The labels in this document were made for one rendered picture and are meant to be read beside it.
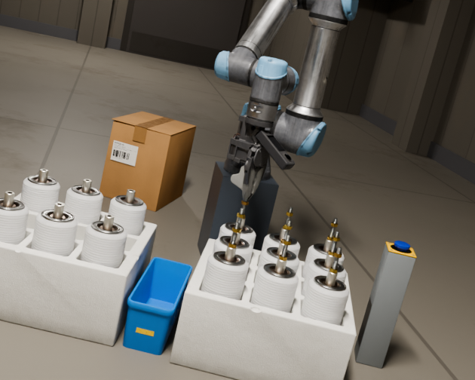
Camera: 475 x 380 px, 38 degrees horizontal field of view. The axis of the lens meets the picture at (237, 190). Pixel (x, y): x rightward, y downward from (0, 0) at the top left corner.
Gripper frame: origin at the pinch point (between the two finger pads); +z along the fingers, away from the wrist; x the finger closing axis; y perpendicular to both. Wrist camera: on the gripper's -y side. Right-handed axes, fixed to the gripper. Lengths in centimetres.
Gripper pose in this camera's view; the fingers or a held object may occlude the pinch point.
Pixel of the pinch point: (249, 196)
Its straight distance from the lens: 179.7
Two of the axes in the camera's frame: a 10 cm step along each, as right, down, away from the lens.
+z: -2.2, 9.4, 2.6
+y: -8.3, -3.2, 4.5
